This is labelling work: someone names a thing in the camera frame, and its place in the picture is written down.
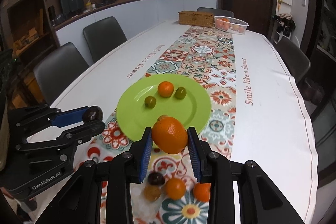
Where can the grey chair right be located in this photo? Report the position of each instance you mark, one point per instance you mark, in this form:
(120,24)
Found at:
(295,60)

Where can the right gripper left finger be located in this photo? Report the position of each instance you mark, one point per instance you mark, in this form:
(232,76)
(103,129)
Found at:
(128,168)

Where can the dark plum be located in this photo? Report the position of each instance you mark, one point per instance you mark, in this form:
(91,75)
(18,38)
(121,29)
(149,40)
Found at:
(156,179)
(93,113)

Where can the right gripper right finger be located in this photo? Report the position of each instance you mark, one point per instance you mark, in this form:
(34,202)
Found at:
(214,168)

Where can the green plate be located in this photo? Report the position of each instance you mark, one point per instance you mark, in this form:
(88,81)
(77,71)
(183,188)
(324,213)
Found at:
(133,116)

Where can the patterned table runner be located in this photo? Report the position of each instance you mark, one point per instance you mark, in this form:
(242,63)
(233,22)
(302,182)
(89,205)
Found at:
(203,57)

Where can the green fruit on plate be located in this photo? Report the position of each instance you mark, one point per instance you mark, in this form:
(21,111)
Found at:
(180,93)

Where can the white tablecloth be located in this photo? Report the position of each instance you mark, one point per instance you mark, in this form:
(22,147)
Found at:
(272,126)

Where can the green fruit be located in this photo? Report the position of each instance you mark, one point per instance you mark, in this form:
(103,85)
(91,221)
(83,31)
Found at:
(180,93)
(150,102)

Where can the grey chair near left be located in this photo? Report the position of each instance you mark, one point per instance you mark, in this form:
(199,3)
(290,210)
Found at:
(58,70)

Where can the brown round fruit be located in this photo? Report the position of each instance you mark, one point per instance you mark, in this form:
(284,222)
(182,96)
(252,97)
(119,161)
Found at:
(161,117)

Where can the plastic basket with oranges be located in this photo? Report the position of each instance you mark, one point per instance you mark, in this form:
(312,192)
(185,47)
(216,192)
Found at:
(230,25)

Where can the orange mandarin on plate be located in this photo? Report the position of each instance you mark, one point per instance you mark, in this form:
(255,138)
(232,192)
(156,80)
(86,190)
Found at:
(165,89)

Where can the orange mandarin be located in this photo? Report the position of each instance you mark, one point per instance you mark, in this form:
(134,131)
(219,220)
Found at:
(165,89)
(175,188)
(169,135)
(202,192)

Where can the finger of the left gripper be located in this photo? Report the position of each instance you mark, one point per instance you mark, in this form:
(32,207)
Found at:
(83,133)
(69,117)

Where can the grey chair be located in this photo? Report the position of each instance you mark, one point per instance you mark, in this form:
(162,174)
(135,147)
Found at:
(58,70)
(295,60)
(103,36)

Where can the grey chair far left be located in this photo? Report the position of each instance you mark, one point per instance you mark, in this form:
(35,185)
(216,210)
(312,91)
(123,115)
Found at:
(103,36)

